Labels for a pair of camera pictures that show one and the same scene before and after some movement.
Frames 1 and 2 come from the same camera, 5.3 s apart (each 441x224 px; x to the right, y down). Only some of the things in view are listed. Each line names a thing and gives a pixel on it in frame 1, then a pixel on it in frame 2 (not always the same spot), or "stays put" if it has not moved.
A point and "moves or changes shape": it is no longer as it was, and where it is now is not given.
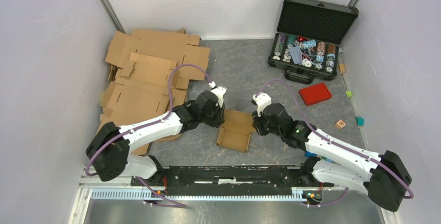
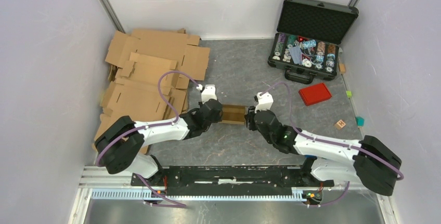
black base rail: (231, 180) stays put
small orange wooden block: (342, 67) stays put
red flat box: (314, 93) stays put
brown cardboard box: (235, 131) moves or changes shape
